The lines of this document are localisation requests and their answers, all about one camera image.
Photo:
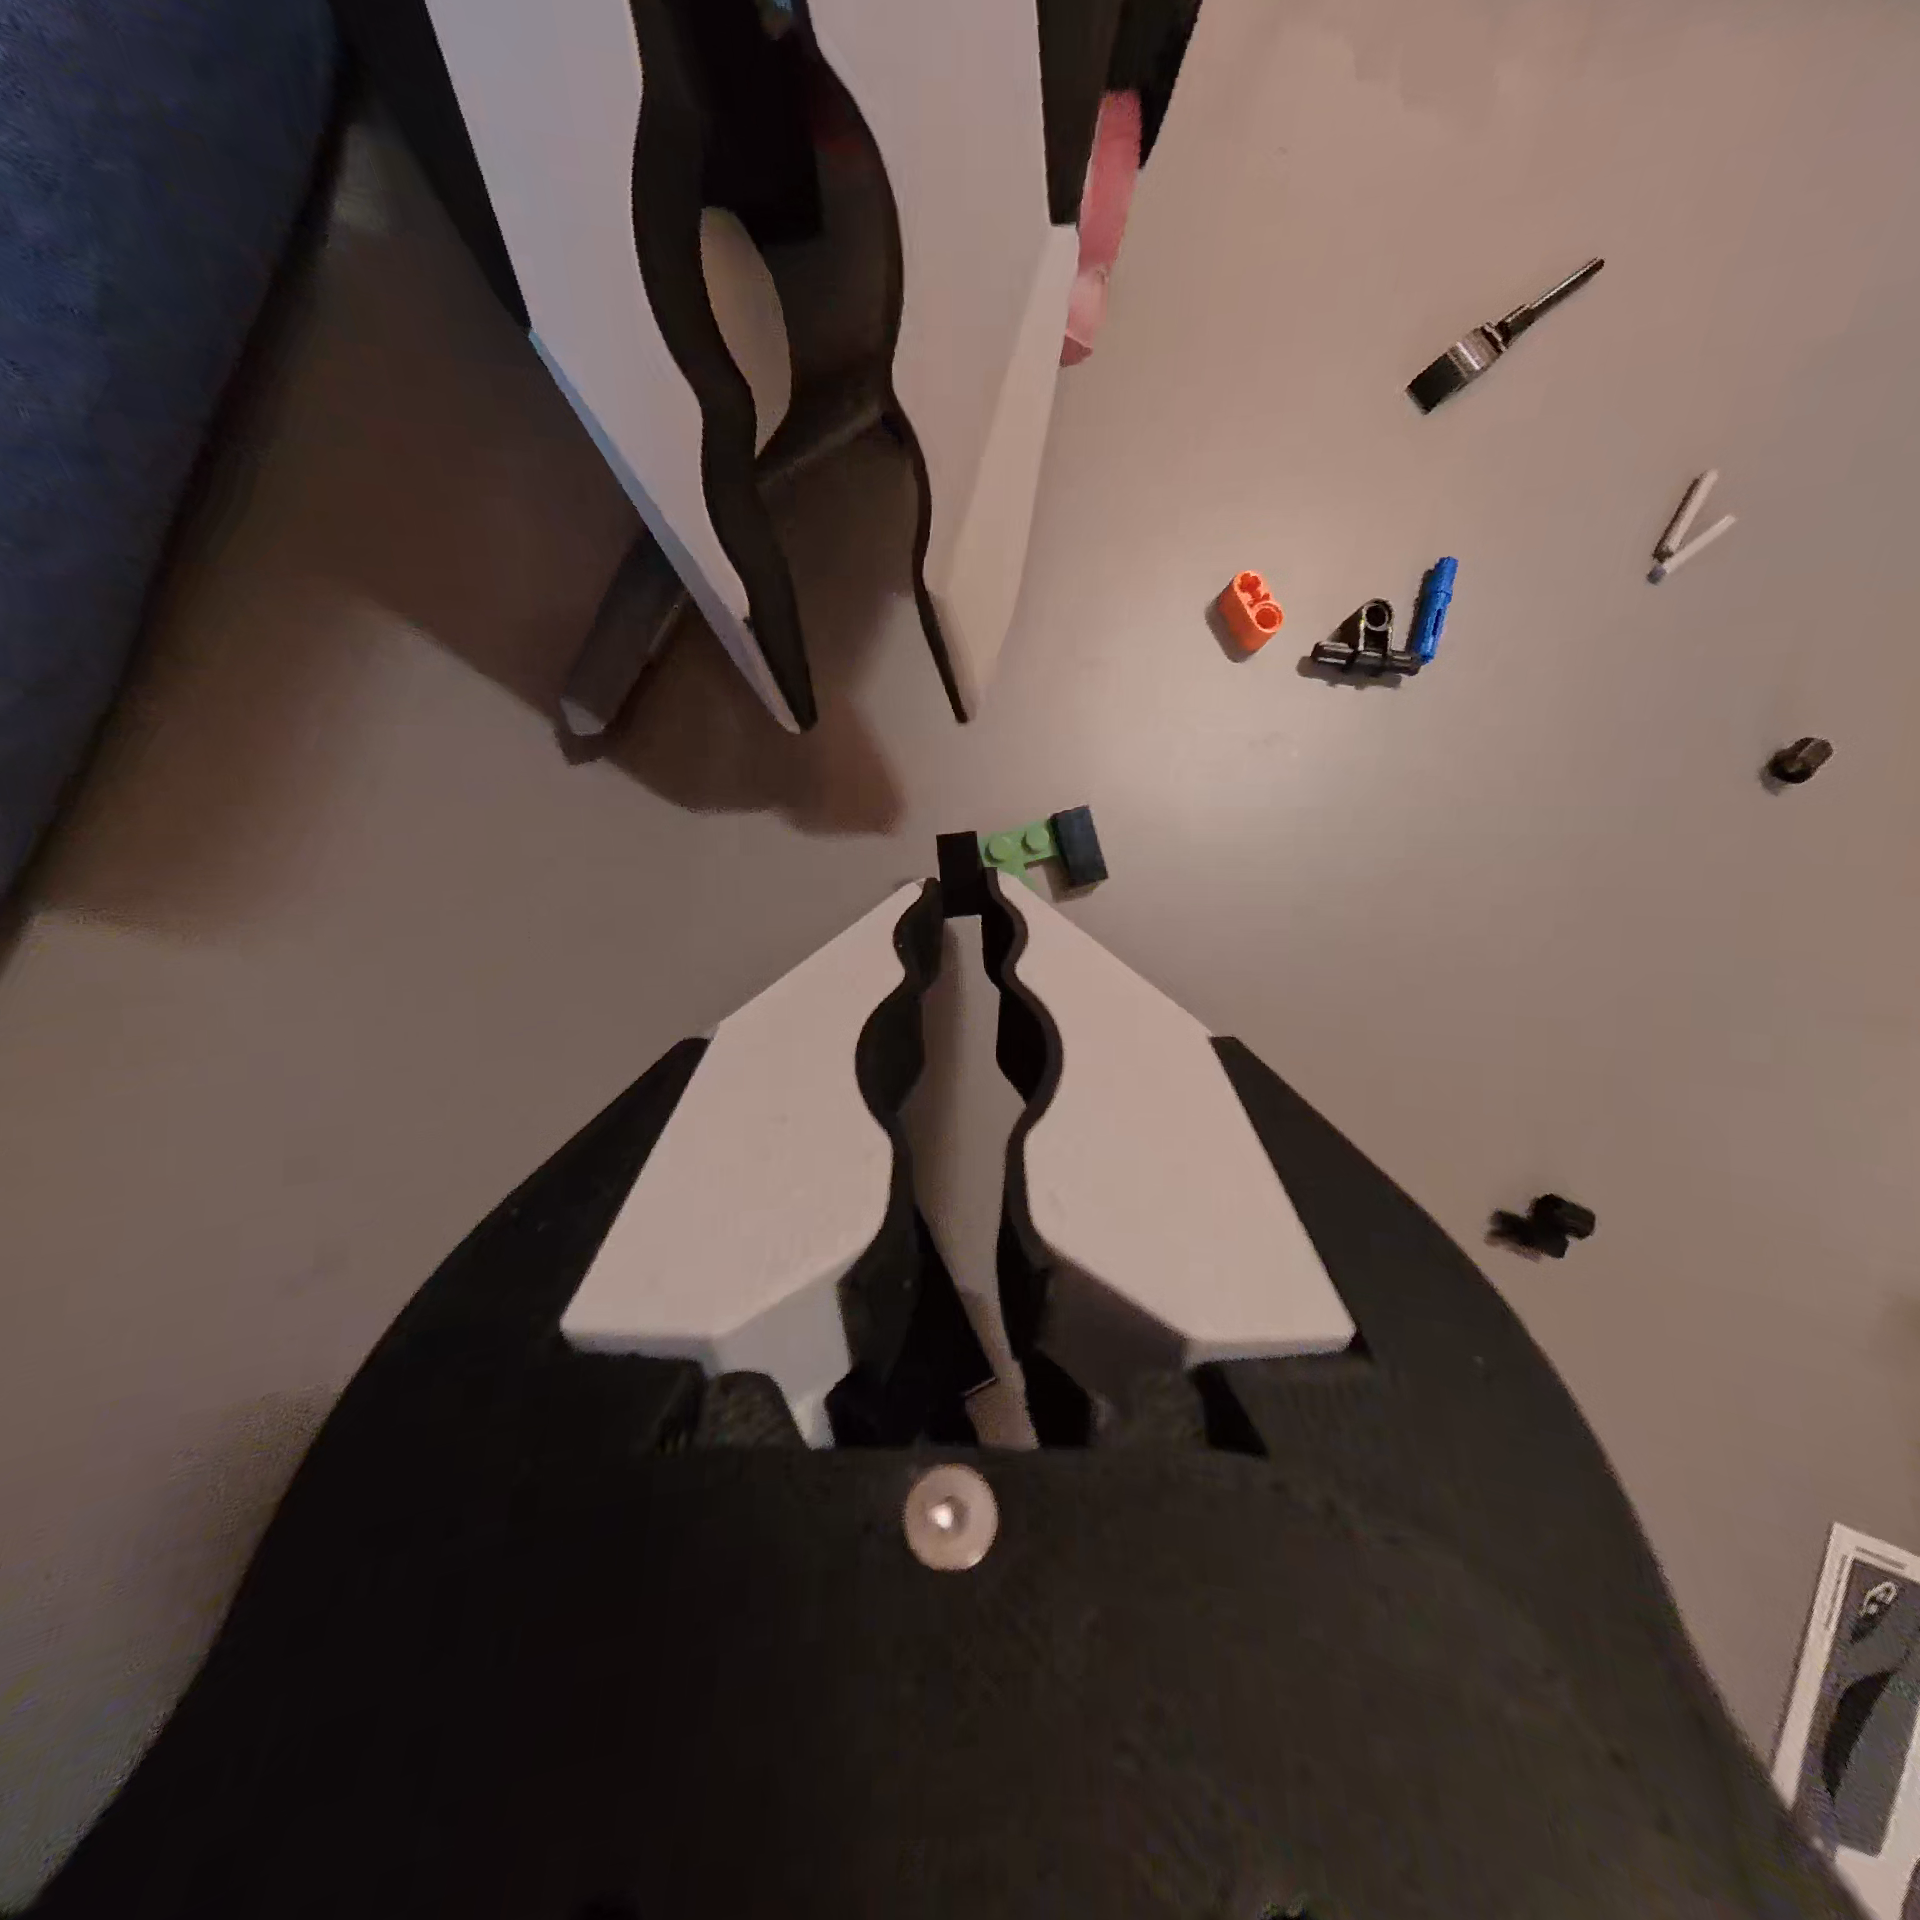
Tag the green lego plate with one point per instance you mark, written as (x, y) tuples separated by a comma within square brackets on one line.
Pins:
[(1021, 853)]

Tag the black lego axle connector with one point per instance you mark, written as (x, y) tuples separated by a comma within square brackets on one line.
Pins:
[(1368, 649)]

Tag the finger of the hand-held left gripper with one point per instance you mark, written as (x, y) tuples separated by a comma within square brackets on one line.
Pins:
[(974, 301), (585, 270)]

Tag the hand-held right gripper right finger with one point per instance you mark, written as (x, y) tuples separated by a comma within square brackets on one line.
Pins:
[(1185, 1202)]

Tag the sticker sheet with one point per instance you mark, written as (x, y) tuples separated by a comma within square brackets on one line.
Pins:
[(1851, 1694)]

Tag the black lego pin connector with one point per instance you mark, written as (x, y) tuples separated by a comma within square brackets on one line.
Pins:
[(1546, 1225)]

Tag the orange lego connector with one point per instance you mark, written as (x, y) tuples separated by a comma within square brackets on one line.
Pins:
[(1248, 614)]

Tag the blue lego pin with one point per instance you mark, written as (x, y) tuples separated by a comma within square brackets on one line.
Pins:
[(1437, 609)]

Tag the dark lego slope piece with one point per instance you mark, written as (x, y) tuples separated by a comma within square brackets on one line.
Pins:
[(1079, 850)]

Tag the black lego tile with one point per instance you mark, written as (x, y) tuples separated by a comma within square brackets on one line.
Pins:
[(961, 870)]

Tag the person's left hand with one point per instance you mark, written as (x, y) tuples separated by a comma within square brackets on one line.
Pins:
[(1103, 226)]

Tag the grey curved lego panel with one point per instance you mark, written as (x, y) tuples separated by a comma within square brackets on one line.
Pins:
[(615, 662)]

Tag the small black lego bush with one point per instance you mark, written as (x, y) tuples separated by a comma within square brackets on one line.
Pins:
[(1799, 763)]

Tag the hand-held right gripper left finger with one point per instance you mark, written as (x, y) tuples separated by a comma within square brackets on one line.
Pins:
[(735, 1186)]

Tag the black lego axle with lever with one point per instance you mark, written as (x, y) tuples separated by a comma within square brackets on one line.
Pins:
[(1485, 346)]

